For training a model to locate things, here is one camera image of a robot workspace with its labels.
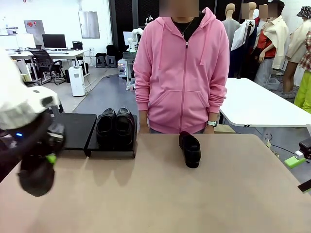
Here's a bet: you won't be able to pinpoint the black mesh office chair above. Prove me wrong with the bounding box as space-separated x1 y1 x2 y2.
31 49 63 85

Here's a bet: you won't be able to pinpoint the white work table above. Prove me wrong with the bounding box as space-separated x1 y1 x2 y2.
218 77 311 128

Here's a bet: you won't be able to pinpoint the black undershirt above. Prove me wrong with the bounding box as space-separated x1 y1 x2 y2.
172 16 195 42

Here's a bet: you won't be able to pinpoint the black leather shoe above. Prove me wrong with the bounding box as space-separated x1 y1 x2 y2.
179 131 202 168
16 155 55 197
115 107 135 149
96 108 117 149

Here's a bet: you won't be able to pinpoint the person's left forearm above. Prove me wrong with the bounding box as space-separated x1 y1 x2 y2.
208 82 229 123

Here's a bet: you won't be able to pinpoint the white office desk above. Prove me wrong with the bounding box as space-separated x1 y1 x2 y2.
7 49 90 73

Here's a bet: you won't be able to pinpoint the thin silver necklace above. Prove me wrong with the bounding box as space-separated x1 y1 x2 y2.
173 17 194 37

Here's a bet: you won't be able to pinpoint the person's head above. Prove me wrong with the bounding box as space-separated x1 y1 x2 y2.
159 0 199 18

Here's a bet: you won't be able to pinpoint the beige box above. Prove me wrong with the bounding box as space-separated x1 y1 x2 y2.
215 124 238 134

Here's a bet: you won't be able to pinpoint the mannequin with bucket hat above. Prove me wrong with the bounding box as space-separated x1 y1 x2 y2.
283 6 311 97

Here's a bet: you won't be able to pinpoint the pink zip hoodie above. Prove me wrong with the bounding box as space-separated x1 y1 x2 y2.
133 6 230 134

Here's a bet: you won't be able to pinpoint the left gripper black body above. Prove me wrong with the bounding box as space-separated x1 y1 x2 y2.
9 114 53 156

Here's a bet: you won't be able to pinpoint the computer case with lights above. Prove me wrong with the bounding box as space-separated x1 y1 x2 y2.
117 60 135 78

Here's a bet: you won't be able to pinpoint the mannequin in grey shirt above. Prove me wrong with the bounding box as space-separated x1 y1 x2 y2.
222 2 242 60

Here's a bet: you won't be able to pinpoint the neon yellow trousers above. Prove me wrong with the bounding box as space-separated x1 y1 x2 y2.
293 70 311 115

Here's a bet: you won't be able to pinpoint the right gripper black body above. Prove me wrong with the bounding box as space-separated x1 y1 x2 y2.
298 139 311 160

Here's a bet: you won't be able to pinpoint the mannequin in white navy jacket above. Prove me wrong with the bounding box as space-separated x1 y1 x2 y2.
230 1 259 79

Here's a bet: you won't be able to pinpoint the black computer monitor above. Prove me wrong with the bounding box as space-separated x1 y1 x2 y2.
42 33 67 49

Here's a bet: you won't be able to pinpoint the metal wall cabinet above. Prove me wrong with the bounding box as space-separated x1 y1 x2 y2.
78 11 101 39

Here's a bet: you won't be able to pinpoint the metal robot cart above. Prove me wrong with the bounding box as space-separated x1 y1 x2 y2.
122 51 137 92

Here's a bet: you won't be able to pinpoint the black backpack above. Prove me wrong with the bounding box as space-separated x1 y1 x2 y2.
106 44 118 57

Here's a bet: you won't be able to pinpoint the grey storage crate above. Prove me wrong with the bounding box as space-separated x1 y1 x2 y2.
265 77 280 91

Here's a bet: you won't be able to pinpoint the black plastic stool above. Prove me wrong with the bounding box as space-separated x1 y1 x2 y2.
106 55 118 68
95 53 107 68

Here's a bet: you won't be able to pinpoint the person's right forearm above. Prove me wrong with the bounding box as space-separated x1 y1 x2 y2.
134 80 151 115

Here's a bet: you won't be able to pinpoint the mannequin in cream jacket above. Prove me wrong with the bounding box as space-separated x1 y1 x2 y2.
252 0 290 84

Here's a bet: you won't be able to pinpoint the person's right hand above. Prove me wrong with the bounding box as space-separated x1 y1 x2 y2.
138 113 150 134

